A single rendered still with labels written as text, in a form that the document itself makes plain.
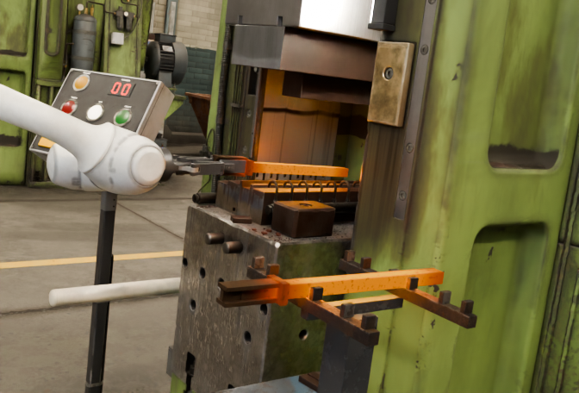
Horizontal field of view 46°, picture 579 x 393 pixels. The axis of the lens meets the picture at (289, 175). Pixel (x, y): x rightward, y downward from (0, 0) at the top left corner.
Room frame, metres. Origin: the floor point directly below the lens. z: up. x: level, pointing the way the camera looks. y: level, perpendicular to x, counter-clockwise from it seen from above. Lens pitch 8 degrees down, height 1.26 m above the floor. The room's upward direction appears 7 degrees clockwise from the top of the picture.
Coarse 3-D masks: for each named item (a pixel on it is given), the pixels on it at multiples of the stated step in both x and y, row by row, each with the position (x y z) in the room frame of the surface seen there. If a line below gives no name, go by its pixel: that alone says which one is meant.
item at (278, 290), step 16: (384, 272) 1.15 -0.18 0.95; (400, 272) 1.16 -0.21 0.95; (416, 272) 1.17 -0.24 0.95; (432, 272) 1.18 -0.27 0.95; (224, 288) 0.95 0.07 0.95; (240, 288) 0.96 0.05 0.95; (256, 288) 0.97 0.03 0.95; (272, 288) 1.00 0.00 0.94; (288, 288) 1.00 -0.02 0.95; (304, 288) 1.02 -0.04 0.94; (336, 288) 1.06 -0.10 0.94; (352, 288) 1.08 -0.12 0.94; (368, 288) 1.10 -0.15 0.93; (384, 288) 1.12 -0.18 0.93; (224, 304) 0.95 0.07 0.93; (240, 304) 0.96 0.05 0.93; (256, 304) 0.98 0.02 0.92
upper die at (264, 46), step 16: (240, 32) 1.68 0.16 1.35; (256, 32) 1.63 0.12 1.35; (272, 32) 1.58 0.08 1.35; (288, 32) 1.55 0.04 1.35; (304, 32) 1.58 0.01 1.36; (240, 48) 1.67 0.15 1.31; (256, 48) 1.62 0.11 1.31; (272, 48) 1.57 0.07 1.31; (288, 48) 1.56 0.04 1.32; (304, 48) 1.58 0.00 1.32; (320, 48) 1.61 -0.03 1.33; (336, 48) 1.64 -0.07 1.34; (352, 48) 1.68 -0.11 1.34; (368, 48) 1.71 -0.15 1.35; (240, 64) 1.67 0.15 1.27; (256, 64) 1.62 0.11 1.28; (272, 64) 1.57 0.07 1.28; (288, 64) 1.56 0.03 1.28; (304, 64) 1.59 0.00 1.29; (320, 64) 1.62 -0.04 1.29; (336, 64) 1.65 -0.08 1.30; (352, 64) 1.68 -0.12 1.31; (368, 64) 1.71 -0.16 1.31; (368, 80) 1.72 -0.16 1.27
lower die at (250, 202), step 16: (224, 192) 1.67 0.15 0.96; (240, 192) 1.62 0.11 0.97; (256, 192) 1.57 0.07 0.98; (272, 192) 1.56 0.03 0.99; (288, 192) 1.59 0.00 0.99; (304, 192) 1.62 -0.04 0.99; (336, 192) 1.68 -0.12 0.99; (352, 192) 1.72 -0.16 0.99; (224, 208) 1.67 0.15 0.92; (240, 208) 1.61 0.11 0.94; (256, 208) 1.56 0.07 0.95
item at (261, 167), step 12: (216, 156) 1.54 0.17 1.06; (228, 156) 1.56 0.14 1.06; (240, 156) 1.60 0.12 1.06; (252, 168) 1.58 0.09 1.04; (264, 168) 1.62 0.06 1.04; (276, 168) 1.64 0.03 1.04; (288, 168) 1.66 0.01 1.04; (300, 168) 1.68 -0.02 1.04; (312, 168) 1.71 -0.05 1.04; (324, 168) 1.73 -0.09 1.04; (336, 168) 1.76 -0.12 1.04
